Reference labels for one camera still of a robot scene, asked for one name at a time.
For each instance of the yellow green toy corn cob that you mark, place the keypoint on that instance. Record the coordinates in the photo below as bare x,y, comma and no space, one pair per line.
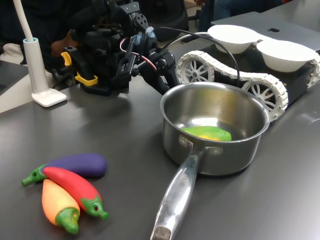
207,132

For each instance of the black and yellow clamp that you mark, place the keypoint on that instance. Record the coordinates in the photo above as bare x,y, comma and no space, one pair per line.
85,80

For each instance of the white post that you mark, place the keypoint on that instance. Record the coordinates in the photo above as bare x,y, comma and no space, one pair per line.
37,72

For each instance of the red toy chilli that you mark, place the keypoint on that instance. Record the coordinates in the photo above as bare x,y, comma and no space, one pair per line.
72,185

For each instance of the small white-tracked vehicle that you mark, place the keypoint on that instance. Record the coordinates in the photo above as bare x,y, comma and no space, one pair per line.
225,67

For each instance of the black office chair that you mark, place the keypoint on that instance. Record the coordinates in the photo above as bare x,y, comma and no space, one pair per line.
172,17

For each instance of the orange toy carrot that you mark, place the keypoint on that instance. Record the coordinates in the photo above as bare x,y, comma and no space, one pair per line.
53,202

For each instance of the purple toy aubergine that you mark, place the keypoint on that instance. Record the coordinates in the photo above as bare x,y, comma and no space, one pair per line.
82,165

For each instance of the person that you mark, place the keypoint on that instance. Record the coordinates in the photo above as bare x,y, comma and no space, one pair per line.
50,15
225,10

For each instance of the person's hand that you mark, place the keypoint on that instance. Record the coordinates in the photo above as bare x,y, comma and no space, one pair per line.
66,42

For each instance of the pale grey putty lump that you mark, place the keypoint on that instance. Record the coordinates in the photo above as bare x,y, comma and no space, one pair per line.
137,39
150,32

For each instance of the white bowl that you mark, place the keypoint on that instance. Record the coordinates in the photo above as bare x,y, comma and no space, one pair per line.
232,37
285,56

